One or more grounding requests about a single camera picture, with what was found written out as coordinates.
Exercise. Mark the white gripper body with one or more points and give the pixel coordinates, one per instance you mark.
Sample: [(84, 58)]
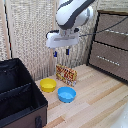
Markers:
[(62, 40)]

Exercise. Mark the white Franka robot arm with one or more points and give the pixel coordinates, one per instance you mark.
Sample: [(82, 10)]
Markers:
[(70, 14)]

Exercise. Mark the black fabric storage box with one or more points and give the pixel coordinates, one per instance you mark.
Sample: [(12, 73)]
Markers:
[(18, 96)]

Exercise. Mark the red yellow granola bar box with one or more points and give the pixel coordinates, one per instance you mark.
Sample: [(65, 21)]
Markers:
[(66, 74)]

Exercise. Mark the beige woven folding screen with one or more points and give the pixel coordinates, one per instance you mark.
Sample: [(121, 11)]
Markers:
[(40, 36)]

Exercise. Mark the yellow bowl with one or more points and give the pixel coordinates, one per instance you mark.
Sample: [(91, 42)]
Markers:
[(48, 84)]

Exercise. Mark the blue bowl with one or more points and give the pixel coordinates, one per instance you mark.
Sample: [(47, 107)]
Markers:
[(66, 94)]

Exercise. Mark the dark brown drawer cabinet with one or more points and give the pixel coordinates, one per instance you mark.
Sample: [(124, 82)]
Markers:
[(110, 46)]

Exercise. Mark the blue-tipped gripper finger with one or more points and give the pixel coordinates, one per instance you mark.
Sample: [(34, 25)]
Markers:
[(55, 53), (67, 51)]

